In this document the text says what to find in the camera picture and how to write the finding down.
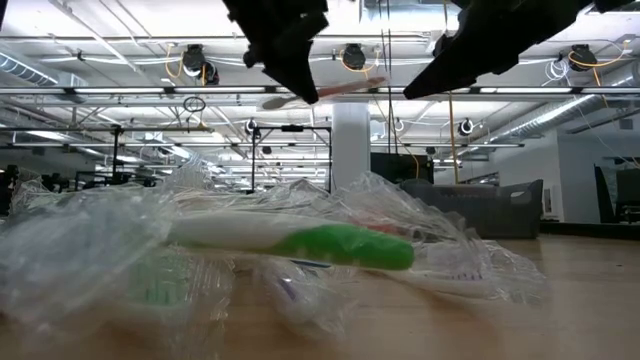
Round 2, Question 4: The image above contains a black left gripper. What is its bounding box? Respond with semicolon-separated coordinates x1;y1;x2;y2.
222;0;330;105

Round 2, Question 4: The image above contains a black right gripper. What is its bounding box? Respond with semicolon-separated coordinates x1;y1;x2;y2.
403;0;596;100

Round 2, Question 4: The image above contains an orange toothbrush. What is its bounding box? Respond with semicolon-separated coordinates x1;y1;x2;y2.
344;213;417;237
261;75;389;112

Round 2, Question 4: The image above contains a green toothbrush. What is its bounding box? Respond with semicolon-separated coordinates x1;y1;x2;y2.
166;211;417;272
0;189;236;346

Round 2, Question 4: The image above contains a grey toothbrush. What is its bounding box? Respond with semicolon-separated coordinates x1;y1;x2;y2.
412;238;547;307

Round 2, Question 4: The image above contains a white square pillar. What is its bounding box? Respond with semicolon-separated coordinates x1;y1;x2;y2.
331;102;372;192

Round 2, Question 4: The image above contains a black cabinet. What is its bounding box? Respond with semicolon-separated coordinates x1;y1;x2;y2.
369;152;435;184

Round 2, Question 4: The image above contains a grey plastic bin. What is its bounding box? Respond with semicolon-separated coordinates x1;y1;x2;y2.
399;178;545;241

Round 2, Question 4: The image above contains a black background workstation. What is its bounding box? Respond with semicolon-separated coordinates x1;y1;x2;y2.
0;164;166;202

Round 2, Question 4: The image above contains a black ceiling cable reel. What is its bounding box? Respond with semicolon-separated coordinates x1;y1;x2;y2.
569;43;599;73
181;43;221;86
342;43;368;72

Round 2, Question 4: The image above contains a black metal frame stand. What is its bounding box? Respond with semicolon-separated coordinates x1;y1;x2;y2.
251;124;333;195

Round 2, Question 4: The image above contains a yellow hanging cable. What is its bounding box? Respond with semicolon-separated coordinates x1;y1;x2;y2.
446;92;460;185

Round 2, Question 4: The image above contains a silver ventilation duct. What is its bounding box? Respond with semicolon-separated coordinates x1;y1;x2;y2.
489;64;640;147
0;52;62;89

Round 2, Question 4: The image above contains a black hanging cable loop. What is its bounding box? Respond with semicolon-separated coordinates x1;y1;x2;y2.
182;95;208;114

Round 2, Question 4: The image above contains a black aluminium table frame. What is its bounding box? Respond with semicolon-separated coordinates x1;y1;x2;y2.
539;221;640;241

